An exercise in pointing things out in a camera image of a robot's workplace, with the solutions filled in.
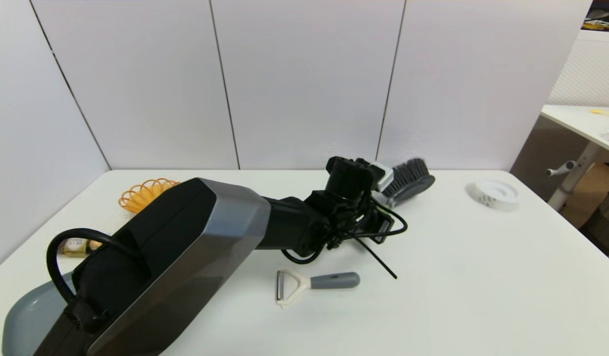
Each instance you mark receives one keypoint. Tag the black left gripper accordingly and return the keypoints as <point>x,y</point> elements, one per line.
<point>341,217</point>

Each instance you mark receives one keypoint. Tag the white tape roll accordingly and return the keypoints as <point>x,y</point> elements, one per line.
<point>497,195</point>

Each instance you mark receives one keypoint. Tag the brown cardboard box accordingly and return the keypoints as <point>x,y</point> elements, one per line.
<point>593,193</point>

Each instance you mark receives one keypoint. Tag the white side table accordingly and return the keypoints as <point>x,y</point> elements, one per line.
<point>566,116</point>

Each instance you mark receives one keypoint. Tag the orange woven plastic basket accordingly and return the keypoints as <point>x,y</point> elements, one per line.
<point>144,195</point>

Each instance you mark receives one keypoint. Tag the yellow tool on desk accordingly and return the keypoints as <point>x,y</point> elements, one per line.
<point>603,112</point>

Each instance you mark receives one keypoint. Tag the yellow flat object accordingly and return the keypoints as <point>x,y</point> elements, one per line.
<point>601,25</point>

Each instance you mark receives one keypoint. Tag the gold chocolates clear pack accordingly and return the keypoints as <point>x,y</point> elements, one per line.
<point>76,246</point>

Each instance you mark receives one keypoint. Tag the grey flat plate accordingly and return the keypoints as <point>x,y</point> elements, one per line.
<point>30,316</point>

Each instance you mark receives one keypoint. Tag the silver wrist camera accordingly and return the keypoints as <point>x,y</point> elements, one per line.
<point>383,177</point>

